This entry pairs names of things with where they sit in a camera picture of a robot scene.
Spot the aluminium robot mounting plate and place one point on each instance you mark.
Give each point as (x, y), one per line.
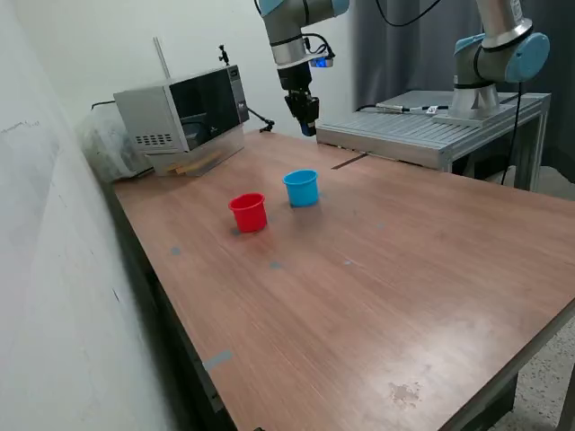
(476, 119)

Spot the red plastic cup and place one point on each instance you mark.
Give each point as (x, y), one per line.
(248, 215)

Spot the dark flat strip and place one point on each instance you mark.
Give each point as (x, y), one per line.
(348, 161)

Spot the white upright rod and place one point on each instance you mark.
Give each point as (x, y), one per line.
(162, 58)

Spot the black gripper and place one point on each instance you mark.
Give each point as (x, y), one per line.
(294, 78)

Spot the dark grey curtain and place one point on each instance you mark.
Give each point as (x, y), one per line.
(404, 58)

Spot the grey metal table frame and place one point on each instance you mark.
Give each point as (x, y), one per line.
(489, 404)

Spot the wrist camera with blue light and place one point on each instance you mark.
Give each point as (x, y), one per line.
(322, 61)

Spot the silver microwave oven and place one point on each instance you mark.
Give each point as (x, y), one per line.
(148, 112)

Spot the long blue-grey tape strip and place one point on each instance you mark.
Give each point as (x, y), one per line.
(218, 360)

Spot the clear plastic bag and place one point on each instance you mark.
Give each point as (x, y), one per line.
(103, 148)

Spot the aluminium profile robot stand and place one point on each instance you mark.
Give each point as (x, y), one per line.
(404, 134)

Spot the black ball-head mount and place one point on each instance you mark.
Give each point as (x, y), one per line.
(223, 55)

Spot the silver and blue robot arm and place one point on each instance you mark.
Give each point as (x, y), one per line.
(287, 31)

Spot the shiny metal riser box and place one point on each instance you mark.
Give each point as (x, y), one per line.
(161, 160)

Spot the blue cube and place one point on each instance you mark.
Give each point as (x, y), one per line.
(308, 129)

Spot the blue plastic cup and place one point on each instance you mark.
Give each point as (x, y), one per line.
(302, 190)

